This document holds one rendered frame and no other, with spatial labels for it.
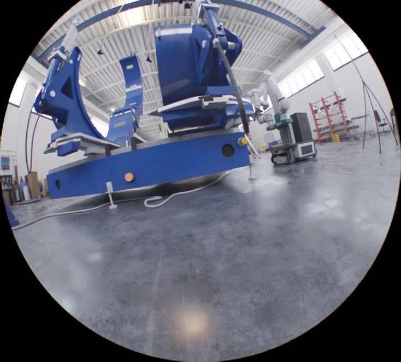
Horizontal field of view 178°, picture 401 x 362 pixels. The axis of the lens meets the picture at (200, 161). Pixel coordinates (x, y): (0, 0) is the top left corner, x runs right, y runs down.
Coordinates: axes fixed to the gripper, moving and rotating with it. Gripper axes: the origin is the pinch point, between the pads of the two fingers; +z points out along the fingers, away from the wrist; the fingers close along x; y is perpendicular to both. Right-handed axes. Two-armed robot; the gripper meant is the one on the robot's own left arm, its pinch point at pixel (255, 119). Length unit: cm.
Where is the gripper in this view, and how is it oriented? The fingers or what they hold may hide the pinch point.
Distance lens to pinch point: 204.9
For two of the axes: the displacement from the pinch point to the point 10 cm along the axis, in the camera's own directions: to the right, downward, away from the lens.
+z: -2.1, 9.7, 1.5
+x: -0.9, 1.4, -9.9
